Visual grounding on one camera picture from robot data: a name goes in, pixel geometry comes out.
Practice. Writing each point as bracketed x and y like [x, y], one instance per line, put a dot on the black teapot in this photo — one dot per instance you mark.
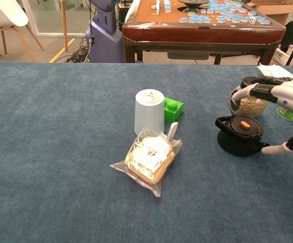
[240, 129]

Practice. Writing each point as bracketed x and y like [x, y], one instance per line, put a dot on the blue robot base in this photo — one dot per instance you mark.
[103, 38]

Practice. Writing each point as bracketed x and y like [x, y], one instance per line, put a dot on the green chip canister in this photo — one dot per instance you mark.
[288, 115]

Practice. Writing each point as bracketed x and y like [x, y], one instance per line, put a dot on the white paper bag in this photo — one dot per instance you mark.
[272, 71]

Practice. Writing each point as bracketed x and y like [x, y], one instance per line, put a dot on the glass grain jar black lid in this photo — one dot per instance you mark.
[250, 108]

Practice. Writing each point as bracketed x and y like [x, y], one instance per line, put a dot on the white dotted mahjong tile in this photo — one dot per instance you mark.
[253, 20]

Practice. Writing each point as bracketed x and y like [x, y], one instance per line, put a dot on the cardboard box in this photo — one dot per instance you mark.
[275, 10]

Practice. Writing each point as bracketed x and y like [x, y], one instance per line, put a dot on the brown mahjong table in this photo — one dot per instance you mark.
[199, 35]

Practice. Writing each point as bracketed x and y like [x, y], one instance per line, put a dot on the green toy brick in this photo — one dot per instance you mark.
[172, 114]

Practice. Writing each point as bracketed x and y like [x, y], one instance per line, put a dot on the blue mahjong tile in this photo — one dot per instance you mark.
[183, 20]

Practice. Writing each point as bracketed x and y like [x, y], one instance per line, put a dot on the black mahjong centre disc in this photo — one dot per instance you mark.
[193, 2]

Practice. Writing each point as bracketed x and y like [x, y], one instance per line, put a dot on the light blue mug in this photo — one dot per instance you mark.
[148, 116]

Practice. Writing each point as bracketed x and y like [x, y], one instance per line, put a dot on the bagged sliced bread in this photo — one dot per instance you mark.
[148, 157]

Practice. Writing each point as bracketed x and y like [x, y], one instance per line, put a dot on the wooden pole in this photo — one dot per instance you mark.
[64, 25]

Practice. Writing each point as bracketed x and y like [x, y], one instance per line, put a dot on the blue felt tablecloth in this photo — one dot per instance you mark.
[35, 152]

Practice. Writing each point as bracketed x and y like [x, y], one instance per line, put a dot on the white chair wooden legs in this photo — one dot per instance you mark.
[2, 12]

